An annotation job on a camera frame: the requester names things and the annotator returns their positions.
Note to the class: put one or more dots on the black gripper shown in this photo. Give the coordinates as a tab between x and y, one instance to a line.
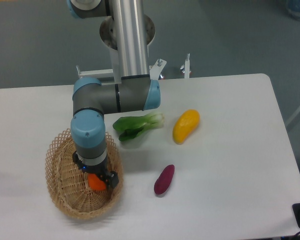
111	178

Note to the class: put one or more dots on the orange fruit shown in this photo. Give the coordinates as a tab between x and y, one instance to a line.
95	183

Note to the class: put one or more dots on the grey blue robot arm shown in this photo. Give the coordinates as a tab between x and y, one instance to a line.
134	89

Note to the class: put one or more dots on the woven wicker basket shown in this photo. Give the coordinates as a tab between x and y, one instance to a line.
68	186

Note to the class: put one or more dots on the green bok choy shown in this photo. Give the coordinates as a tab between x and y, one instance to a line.
131	127

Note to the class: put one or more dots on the purple sweet potato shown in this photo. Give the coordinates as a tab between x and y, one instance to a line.
164	180

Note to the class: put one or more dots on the yellow mango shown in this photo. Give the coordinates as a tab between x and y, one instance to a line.
185	125

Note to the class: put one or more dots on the white levelling foot bracket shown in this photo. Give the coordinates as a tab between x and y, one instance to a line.
185	69

